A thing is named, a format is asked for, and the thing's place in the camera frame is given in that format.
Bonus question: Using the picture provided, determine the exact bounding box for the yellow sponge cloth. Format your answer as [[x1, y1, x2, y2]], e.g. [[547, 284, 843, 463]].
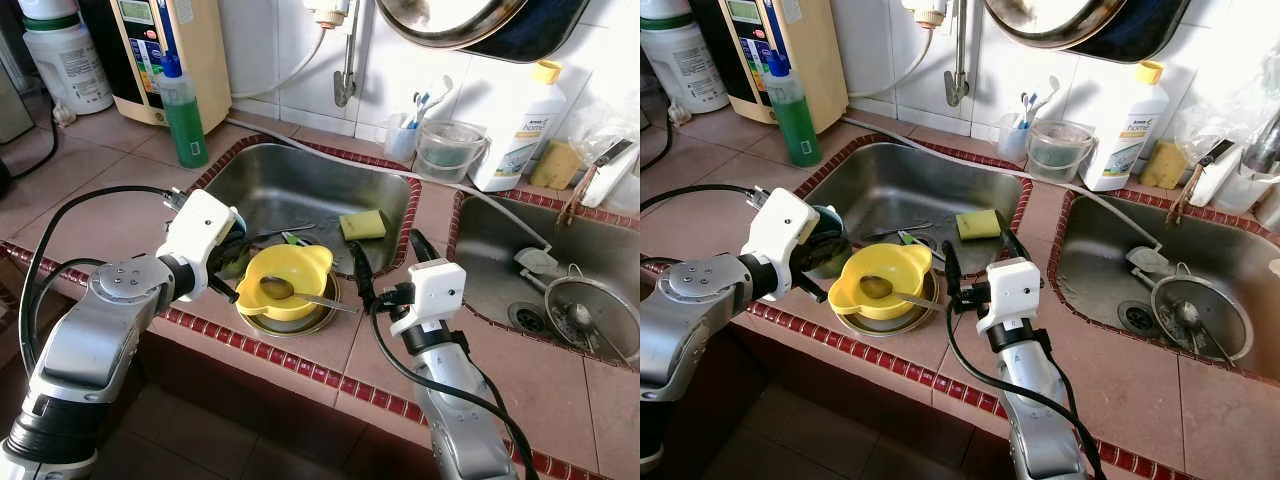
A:
[[528, 140, 583, 191], [1140, 140, 1193, 191]]

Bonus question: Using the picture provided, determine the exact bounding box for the shallow steel bowl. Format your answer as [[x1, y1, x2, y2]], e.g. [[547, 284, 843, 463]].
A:
[[835, 285, 943, 338], [237, 285, 341, 338]]

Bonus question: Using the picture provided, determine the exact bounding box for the clear plastic cup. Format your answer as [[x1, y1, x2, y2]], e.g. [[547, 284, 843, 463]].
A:
[[383, 112, 421, 164], [997, 112, 1033, 164]]

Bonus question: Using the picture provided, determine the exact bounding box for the cream water ioniser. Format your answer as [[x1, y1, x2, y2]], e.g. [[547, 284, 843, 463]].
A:
[[690, 0, 849, 136], [80, 0, 233, 129]]

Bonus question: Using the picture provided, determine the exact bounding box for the dark blue pan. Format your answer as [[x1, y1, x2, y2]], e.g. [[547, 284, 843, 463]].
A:
[[460, 0, 599, 63], [1070, 0, 1193, 63]]

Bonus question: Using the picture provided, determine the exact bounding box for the clear plastic bucket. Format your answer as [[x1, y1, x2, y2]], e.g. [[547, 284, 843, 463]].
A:
[[1025, 118, 1098, 184], [414, 120, 489, 184]]

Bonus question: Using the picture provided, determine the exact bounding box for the white plastic container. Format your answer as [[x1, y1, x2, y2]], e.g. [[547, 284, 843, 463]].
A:
[[580, 150, 641, 209], [1190, 150, 1246, 209]]

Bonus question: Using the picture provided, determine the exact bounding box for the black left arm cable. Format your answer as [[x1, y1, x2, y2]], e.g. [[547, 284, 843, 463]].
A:
[[18, 185, 186, 371], [640, 183, 771, 216]]

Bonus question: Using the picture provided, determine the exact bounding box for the yellow green dish sponge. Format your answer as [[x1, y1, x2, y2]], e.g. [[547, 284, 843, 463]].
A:
[[338, 210, 388, 242], [955, 210, 1004, 241]]

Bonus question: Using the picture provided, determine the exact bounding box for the large white jug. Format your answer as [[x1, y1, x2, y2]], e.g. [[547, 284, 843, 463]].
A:
[[20, 0, 114, 116], [640, 0, 729, 114]]

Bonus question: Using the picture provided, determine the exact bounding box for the brown rope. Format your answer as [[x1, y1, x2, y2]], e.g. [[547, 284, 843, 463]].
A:
[[558, 165, 601, 226], [1165, 165, 1206, 226]]

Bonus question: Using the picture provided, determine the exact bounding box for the black power cable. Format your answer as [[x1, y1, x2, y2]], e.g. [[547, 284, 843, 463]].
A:
[[0, 105, 61, 196], [640, 110, 673, 171]]

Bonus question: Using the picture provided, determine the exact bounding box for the large steel wok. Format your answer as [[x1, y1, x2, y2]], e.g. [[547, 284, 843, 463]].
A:
[[985, 0, 1141, 49], [375, 0, 531, 49]]

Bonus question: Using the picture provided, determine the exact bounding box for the clear plastic bag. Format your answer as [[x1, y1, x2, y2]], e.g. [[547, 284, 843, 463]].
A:
[[1172, 90, 1280, 166], [565, 95, 641, 171]]

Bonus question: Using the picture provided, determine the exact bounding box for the steel spoon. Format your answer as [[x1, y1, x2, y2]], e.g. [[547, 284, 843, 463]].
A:
[[258, 277, 361, 314], [860, 275, 946, 311]]

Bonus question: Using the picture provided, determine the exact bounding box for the white detergent bottle yellow cap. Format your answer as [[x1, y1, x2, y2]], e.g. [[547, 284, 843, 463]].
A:
[[1080, 60, 1169, 193], [470, 60, 566, 193]]

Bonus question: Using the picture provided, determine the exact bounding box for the dark teal cup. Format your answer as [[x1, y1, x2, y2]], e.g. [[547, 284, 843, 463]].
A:
[[808, 203, 853, 283], [228, 212, 253, 281]]

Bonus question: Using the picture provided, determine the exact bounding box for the grey hose spray head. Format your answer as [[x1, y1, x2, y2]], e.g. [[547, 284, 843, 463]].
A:
[[513, 247, 561, 281], [1127, 247, 1176, 281]]

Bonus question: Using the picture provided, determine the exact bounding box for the deep steel sink basin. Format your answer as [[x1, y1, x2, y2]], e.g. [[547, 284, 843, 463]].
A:
[[450, 192, 641, 371], [1055, 192, 1280, 381]]

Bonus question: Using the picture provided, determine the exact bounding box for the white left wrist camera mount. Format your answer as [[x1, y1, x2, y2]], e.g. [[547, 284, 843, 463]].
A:
[[155, 188, 239, 301], [740, 187, 823, 301]]

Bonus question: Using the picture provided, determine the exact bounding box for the white blue toothbrush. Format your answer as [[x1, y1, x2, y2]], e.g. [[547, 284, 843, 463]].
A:
[[1020, 75, 1063, 126], [408, 75, 456, 129]]

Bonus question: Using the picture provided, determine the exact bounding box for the round sink drain strainer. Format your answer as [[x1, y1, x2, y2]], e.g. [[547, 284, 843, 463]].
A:
[[1120, 300, 1159, 336], [507, 302, 546, 336]]

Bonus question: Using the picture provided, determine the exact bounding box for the green dish soap bottle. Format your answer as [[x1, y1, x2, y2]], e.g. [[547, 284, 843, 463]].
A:
[[158, 50, 209, 169], [765, 50, 823, 169]]

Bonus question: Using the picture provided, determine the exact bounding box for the small steel ladle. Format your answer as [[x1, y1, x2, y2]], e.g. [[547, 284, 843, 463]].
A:
[[1175, 300, 1211, 341], [565, 300, 601, 341]]

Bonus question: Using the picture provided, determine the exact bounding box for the steel wall faucet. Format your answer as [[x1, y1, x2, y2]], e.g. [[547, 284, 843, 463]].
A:
[[945, 0, 973, 108], [333, 0, 363, 108]]

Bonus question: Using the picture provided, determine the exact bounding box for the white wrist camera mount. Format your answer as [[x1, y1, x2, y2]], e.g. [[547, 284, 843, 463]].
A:
[[390, 258, 468, 338], [975, 257, 1044, 336], [740, 187, 823, 301], [155, 188, 239, 301]]

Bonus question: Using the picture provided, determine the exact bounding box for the wide steel sink basin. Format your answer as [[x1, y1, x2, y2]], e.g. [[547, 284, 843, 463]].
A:
[[200, 143, 413, 276], [805, 143, 1026, 261]]

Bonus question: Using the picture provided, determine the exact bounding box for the white faucet hose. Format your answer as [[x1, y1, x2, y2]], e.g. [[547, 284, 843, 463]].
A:
[[230, 0, 346, 101], [848, 0, 951, 101]]

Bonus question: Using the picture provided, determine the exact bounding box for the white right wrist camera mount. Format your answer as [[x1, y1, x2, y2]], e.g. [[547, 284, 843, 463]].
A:
[[390, 258, 468, 338], [975, 257, 1044, 336]]

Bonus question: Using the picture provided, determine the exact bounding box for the yellow plastic bowl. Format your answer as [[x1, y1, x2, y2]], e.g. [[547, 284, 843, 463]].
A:
[[828, 243, 933, 321], [235, 245, 336, 323]]

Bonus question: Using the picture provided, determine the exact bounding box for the steel utensil bundle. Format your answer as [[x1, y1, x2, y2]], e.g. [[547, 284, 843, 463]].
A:
[[1240, 115, 1280, 181]]

